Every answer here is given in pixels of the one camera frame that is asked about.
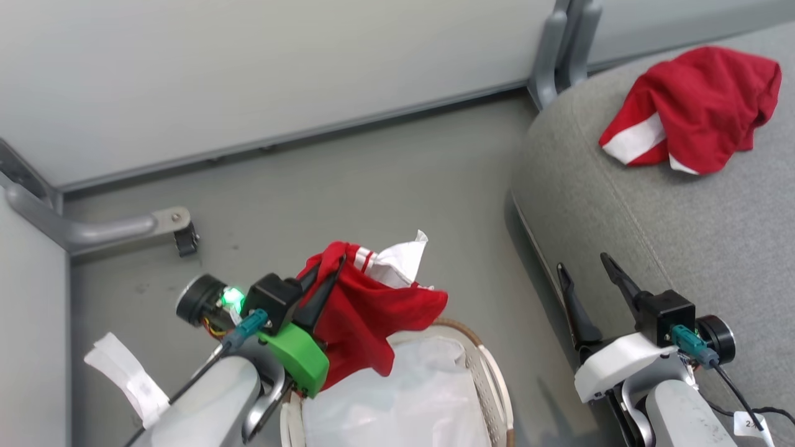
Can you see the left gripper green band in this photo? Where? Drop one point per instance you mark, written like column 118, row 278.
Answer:
column 298, row 357

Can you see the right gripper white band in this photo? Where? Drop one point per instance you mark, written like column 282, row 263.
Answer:
column 621, row 363

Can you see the red garment thin white stripes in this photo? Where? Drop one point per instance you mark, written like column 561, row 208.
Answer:
column 366, row 323

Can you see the red garment wide white band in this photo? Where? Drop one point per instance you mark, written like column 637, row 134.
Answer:
column 702, row 105

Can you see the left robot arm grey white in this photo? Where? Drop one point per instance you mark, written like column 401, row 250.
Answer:
column 211, row 403

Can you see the grey fabric sofa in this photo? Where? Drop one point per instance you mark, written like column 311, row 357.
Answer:
column 671, row 223

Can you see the white laundry basket brown rim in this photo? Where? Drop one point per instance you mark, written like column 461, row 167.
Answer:
column 490, row 379

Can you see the white cloth in basket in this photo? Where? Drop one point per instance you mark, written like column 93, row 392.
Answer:
column 397, row 397

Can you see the black caster wheel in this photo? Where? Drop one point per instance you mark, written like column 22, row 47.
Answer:
column 186, row 239

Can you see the small white printed tag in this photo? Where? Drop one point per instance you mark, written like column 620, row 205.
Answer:
column 753, row 427

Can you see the white tape tag large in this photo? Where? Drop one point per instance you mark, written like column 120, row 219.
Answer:
column 127, row 375

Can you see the grey partition foot with caster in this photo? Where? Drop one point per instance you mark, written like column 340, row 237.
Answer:
column 93, row 230

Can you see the grey upright partition foot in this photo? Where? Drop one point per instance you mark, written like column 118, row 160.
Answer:
column 553, row 56

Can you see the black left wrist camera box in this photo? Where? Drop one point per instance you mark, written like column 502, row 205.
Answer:
column 273, row 301

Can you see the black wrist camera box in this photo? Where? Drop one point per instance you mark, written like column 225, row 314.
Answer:
column 666, row 316
column 273, row 301

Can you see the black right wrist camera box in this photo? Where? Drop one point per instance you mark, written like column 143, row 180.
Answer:
column 666, row 316

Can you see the grey partition bottom rail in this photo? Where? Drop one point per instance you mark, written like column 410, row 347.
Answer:
column 298, row 133

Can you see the grey partition corner post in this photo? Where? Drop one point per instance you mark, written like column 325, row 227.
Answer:
column 25, row 177

